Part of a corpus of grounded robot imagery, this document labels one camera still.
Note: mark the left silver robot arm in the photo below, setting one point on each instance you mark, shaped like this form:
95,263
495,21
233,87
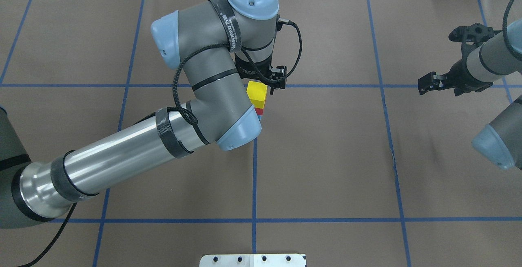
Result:
211,47

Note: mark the white pedestal column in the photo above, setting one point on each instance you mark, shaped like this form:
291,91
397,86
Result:
253,260

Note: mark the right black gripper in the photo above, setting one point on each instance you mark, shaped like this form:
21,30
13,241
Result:
460,73

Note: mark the yellow cube block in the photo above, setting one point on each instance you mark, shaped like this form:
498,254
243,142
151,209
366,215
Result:
257,93

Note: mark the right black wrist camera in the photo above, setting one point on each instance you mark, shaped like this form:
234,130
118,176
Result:
472,37

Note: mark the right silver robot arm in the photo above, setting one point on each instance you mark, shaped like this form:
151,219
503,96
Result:
488,56

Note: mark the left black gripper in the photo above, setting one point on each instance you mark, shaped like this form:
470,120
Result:
252,67

